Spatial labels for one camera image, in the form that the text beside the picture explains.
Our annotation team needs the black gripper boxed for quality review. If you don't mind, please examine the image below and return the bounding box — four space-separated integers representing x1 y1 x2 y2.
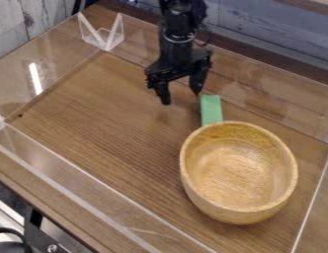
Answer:
144 34 213 105

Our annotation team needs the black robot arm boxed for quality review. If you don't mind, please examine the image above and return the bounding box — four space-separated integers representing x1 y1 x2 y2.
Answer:
144 0 213 105

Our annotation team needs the black cable lower left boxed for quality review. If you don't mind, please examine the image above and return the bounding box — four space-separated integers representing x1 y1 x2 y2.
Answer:
0 226 30 253

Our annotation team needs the clear acrylic enclosure wall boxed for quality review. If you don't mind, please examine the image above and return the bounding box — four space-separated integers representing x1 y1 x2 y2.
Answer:
0 17 328 253

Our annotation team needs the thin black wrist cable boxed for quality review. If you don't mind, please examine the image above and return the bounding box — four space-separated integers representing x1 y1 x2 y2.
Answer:
193 26 214 47

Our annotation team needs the black table frame bracket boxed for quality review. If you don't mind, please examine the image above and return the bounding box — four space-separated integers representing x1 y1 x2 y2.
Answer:
24 208 82 253

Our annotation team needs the wooden brown bowl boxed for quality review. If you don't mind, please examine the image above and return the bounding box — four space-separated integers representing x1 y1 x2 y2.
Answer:
179 121 298 224

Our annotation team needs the clear acrylic corner bracket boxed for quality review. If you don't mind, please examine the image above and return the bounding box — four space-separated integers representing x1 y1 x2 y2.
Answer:
76 13 124 51

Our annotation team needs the green rectangular block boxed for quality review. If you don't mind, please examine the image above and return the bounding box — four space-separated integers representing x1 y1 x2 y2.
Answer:
199 95 223 127

